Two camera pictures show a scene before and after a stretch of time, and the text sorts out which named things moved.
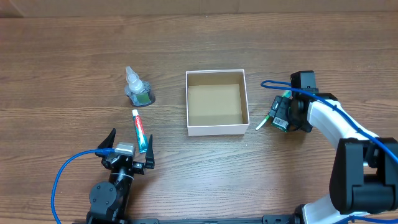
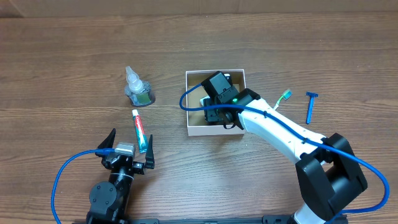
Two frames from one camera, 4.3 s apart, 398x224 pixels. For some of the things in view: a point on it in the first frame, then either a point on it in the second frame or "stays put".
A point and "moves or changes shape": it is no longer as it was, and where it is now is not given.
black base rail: [266, 219] stays put
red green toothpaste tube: [140, 132] stays put
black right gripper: [286, 112] -> [211, 112]
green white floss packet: [280, 124] moves or changes shape
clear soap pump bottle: [137, 90] stays put
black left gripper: [125, 162] stays put
